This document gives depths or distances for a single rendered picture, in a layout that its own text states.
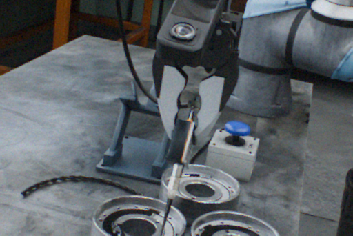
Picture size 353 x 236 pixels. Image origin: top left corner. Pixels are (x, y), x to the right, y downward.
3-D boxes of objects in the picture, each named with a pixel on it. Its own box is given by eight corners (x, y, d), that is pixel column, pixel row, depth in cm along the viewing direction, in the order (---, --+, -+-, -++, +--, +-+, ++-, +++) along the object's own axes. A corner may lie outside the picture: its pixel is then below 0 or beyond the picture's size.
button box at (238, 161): (249, 182, 89) (255, 153, 88) (203, 172, 90) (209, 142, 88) (255, 161, 97) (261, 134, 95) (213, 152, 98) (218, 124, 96)
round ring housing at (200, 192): (243, 232, 76) (249, 203, 74) (163, 230, 73) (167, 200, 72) (225, 191, 85) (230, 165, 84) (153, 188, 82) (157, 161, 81)
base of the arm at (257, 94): (226, 86, 132) (234, 43, 129) (292, 101, 131) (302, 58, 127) (214, 107, 118) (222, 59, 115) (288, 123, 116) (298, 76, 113)
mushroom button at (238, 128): (243, 161, 90) (249, 131, 88) (218, 155, 90) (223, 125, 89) (247, 151, 94) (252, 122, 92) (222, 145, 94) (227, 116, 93)
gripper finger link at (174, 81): (183, 126, 74) (201, 57, 71) (172, 144, 68) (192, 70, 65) (159, 119, 74) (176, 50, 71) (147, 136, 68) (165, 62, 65)
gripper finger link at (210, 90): (225, 134, 73) (232, 61, 70) (218, 152, 68) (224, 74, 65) (200, 130, 74) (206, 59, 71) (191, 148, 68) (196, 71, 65)
